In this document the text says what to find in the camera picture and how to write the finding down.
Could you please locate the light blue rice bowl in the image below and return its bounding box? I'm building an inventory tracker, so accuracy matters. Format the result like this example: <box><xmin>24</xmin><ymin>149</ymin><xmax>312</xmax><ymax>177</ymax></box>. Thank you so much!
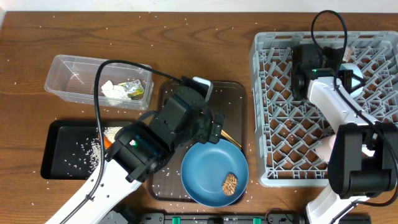
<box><xmin>338</xmin><ymin>63</ymin><xmax>366</xmax><ymax>98</ymax></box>

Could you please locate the wooden chopstick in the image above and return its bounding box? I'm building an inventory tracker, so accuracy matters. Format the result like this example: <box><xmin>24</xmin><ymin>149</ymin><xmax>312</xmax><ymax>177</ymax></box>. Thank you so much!
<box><xmin>221</xmin><ymin>129</ymin><xmax>242</xmax><ymax>149</ymax></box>

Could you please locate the large blue plate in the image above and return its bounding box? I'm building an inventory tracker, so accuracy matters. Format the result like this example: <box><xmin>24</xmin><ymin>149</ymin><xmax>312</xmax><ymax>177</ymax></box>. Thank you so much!
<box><xmin>180</xmin><ymin>139</ymin><xmax>249</xmax><ymax>207</ymax></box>

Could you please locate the brown mushroom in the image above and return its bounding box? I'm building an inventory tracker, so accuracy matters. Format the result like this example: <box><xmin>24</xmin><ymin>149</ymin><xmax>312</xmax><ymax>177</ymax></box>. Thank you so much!
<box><xmin>222</xmin><ymin>173</ymin><xmax>238</xmax><ymax>196</ymax></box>

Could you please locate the pink cup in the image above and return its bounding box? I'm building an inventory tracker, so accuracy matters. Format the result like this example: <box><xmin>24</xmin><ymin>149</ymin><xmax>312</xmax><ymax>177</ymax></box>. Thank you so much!
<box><xmin>315</xmin><ymin>134</ymin><xmax>336</xmax><ymax>163</ymax></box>

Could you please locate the white napkin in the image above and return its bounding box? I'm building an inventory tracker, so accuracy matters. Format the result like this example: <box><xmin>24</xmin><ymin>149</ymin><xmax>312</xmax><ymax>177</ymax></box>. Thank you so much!
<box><xmin>101</xmin><ymin>80</ymin><xmax>130</xmax><ymax>106</ymax></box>

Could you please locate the orange carrot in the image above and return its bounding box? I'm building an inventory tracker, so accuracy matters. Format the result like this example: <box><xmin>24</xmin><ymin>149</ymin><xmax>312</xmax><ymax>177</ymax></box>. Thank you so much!
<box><xmin>103</xmin><ymin>134</ymin><xmax>112</xmax><ymax>149</ymax></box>

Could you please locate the green snack wrapper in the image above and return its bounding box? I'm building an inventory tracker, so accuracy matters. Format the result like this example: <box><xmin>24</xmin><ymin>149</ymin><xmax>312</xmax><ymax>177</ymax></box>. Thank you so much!
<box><xmin>117</xmin><ymin>80</ymin><xmax>145</xmax><ymax>100</ymax></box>

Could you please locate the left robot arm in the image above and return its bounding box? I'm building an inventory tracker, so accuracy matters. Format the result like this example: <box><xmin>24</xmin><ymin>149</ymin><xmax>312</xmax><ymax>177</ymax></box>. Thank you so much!
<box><xmin>48</xmin><ymin>84</ymin><xmax>224</xmax><ymax>223</ymax></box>

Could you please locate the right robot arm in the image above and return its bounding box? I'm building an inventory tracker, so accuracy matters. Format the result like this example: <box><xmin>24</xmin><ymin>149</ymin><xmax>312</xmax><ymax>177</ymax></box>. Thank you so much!
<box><xmin>291</xmin><ymin>44</ymin><xmax>397</xmax><ymax>223</ymax></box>

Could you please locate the grey dishwasher rack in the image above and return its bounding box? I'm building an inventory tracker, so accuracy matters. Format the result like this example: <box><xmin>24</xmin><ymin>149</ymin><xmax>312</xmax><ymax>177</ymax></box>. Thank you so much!
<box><xmin>249</xmin><ymin>31</ymin><xmax>397</xmax><ymax>187</ymax></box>

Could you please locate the black waste tray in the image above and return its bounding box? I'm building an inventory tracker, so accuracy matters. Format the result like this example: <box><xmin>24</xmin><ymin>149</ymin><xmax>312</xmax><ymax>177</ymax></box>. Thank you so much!
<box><xmin>40</xmin><ymin>120</ymin><xmax>134</xmax><ymax>180</ymax></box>

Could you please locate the clear plastic bin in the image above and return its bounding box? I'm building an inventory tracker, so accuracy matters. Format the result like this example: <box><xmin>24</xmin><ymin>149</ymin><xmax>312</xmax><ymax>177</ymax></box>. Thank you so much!
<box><xmin>44</xmin><ymin>55</ymin><xmax>154</xmax><ymax>110</ymax></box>

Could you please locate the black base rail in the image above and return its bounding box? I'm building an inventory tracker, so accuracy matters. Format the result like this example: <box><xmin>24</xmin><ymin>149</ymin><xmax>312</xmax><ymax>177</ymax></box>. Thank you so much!
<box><xmin>99</xmin><ymin>205</ymin><xmax>305</xmax><ymax>224</ymax></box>

